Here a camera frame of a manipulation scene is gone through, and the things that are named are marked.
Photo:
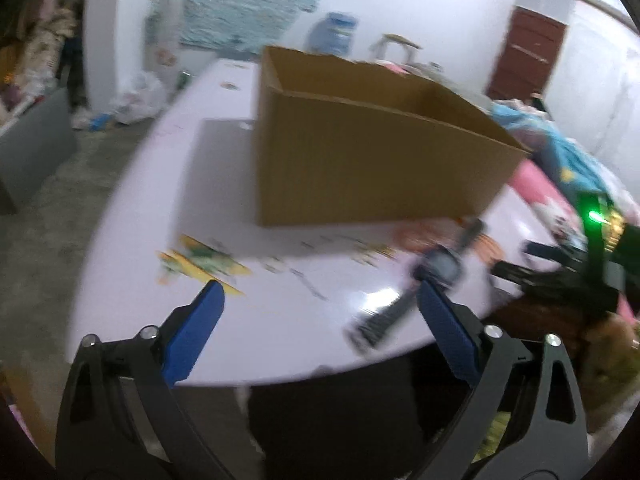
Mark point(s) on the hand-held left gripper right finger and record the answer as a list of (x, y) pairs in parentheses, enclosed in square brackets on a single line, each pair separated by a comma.
[(450, 335)]

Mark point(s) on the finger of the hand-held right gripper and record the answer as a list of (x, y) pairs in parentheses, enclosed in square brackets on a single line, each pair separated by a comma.
[(530, 276), (550, 254)]

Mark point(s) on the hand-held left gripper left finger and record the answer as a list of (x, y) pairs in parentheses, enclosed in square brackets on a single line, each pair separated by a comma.
[(197, 331)]

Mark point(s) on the black and blue wristwatch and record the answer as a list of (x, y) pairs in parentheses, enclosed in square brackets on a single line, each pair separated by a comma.
[(440, 260)]

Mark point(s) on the brown cardboard box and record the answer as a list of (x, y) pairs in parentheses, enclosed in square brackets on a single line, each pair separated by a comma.
[(375, 170)]

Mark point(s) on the pink floral blanket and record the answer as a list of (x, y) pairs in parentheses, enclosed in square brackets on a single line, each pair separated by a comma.
[(540, 185)]

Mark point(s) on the brown fuzzy cloth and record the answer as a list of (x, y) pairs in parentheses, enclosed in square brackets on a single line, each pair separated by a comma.
[(612, 360)]

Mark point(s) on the blue patterned quilt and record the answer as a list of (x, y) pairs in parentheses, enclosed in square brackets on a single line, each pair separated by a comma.
[(565, 155)]

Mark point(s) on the dark red door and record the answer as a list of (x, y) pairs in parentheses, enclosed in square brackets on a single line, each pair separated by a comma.
[(530, 55)]

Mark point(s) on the white plastic bag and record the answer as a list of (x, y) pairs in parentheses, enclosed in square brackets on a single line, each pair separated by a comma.
[(137, 100)]

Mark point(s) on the grey cabinet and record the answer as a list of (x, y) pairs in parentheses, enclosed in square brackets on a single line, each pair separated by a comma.
[(35, 155)]

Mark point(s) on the wooden chair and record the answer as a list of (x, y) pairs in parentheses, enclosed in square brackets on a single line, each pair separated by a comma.
[(397, 42)]

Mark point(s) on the blue water dispenser bottle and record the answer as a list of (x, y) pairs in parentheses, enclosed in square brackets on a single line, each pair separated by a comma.
[(332, 32)]

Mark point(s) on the pile of light clothes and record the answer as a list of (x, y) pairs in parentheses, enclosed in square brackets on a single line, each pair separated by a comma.
[(47, 50)]

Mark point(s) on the hanging floral cloth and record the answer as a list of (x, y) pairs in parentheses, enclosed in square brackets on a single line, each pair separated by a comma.
[(235, 0)]

